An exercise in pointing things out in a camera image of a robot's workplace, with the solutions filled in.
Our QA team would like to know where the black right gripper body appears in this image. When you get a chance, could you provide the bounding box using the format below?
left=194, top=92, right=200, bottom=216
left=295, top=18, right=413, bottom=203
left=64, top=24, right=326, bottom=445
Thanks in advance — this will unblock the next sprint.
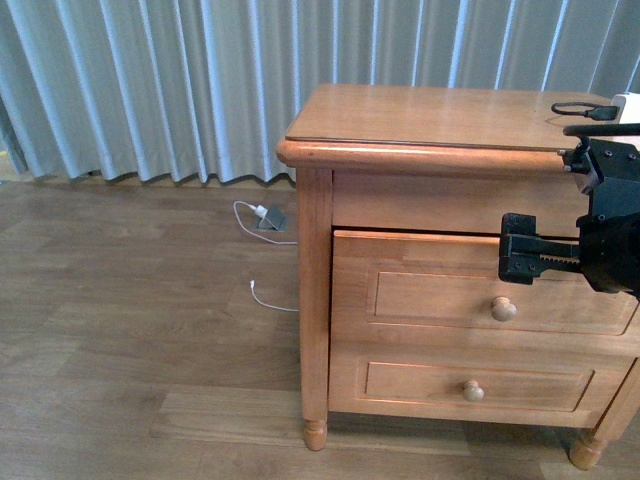
left=498, top=135, right=639, bottom=298

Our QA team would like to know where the round drawer knob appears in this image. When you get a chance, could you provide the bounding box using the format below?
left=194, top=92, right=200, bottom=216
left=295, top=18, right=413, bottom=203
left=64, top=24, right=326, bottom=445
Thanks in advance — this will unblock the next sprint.
left=462, top=380, right=485, bottom=403
left=491, top=296, right=517, bottom=322

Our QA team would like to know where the wooden drawer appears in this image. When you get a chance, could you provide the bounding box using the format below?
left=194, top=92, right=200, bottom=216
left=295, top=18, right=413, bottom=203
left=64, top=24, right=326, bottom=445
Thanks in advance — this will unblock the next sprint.
left=328, top=341, right=632, bottom=427
left=331, top=230, right=639, bottom=342

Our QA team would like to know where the white charger adapter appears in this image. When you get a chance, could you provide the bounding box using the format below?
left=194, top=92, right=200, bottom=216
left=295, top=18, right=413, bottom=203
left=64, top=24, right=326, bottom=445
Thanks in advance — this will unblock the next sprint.
left=611, top=92, right=640, bottom=124

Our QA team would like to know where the wooden nightstand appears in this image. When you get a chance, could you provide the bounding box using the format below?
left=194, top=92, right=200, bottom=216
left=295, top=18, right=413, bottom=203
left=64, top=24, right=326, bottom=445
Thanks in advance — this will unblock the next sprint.
left=277, top=84, right=639, bottom=470

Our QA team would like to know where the open floor socket box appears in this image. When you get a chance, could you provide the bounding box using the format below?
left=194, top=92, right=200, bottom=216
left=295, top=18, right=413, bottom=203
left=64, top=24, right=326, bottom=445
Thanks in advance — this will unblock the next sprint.
left=256, top=205, right=288, bottom=232

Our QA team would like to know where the pale pleated curtain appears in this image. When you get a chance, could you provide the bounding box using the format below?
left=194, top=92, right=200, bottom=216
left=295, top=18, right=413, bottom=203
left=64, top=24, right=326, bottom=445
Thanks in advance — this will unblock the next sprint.
left=1, top=1, right=639, bottom=181

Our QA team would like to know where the black usb cable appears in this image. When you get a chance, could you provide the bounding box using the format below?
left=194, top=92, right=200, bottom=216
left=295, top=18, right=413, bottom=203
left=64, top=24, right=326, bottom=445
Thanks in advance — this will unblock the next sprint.
left=551, top=101, right=620, bottom=122

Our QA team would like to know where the white wall plug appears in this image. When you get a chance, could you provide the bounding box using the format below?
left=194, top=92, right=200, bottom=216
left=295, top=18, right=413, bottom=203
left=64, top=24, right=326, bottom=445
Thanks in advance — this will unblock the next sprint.
left=252, top=205, right=268, bottom=218

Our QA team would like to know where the white charging cable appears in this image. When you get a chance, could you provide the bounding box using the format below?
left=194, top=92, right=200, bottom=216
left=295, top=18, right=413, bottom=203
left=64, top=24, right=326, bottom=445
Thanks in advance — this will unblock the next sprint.
left=232, top=200, right=300, bottom=313

